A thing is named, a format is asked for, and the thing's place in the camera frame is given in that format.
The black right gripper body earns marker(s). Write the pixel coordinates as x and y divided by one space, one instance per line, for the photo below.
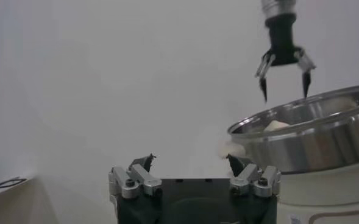
282 39

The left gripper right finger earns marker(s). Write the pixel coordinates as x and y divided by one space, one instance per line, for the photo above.
243 179

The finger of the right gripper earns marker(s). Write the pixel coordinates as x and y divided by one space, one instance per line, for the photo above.
306 67
264 70

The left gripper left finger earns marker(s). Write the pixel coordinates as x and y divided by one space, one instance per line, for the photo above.
145 182

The white steamed baozi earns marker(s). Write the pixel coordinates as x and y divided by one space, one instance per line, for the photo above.
276 125

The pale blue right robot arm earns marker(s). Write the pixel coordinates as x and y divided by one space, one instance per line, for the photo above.
278 7

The perforated steel steamer basket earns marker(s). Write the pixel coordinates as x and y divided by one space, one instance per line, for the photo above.
304 149

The white electric cooker pot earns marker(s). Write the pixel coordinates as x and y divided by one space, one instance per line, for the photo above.
319 188

